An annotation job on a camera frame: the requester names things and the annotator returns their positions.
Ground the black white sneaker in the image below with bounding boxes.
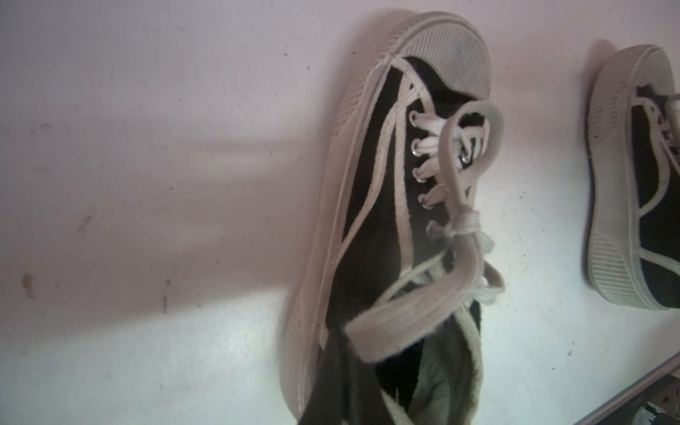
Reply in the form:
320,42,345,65
586,44,679,310
280,12,505,424

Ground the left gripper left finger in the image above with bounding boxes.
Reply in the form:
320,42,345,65
299,329,349,425

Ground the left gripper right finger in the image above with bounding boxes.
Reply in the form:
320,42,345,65
347,357,394,425

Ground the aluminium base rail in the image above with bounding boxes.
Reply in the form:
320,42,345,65
577,352,679,425

